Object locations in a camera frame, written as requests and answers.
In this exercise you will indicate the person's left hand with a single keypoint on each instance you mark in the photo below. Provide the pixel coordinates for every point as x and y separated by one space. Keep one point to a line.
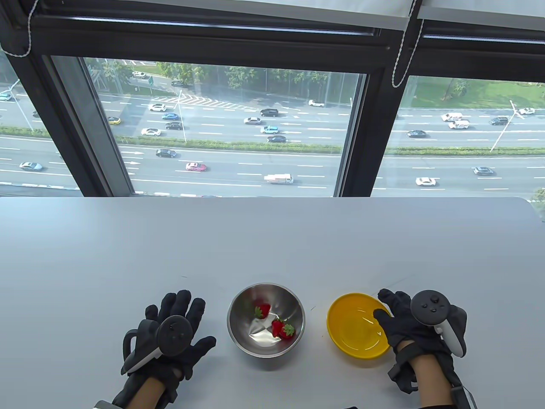
187 304

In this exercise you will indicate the person's right hand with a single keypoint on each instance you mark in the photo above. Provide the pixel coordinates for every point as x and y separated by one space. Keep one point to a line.
404 328

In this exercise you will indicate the yellow plastic bowl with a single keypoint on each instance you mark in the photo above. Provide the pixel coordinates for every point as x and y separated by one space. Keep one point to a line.
355 328

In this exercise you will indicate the stainless steel mixing bowl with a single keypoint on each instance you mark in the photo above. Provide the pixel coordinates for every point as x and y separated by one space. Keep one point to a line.
247 336

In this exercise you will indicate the red strawberry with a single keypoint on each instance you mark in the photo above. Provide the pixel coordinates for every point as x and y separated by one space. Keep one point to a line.
276 327
288 331
262 309

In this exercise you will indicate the person's left forearm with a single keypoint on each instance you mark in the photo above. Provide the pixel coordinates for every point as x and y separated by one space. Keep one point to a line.
144 394

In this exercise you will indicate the person's right forearm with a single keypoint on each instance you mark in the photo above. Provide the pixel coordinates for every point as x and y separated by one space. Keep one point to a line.
432 381

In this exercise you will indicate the black right hand controller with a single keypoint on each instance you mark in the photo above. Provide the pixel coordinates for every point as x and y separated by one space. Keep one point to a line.
430 306

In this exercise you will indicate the black hand controller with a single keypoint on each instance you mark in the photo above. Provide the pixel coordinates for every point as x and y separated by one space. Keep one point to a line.
172 336
430 306

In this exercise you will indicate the black left hand controller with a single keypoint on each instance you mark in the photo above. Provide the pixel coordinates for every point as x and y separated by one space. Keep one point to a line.
172 336

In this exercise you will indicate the black wrist sensor box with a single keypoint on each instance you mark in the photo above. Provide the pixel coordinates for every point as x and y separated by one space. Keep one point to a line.
466 398

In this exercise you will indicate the grey wrist sensor box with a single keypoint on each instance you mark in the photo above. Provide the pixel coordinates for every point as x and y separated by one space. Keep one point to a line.
102 404

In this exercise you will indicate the wide white roller blind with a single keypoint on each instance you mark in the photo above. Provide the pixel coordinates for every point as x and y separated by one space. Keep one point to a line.
255 10

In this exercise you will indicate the narrow white roller blind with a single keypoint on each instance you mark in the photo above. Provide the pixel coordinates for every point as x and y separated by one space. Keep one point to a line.
481 8

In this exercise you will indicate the black window frame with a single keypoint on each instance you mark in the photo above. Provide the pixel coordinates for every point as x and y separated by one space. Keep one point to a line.
213 42

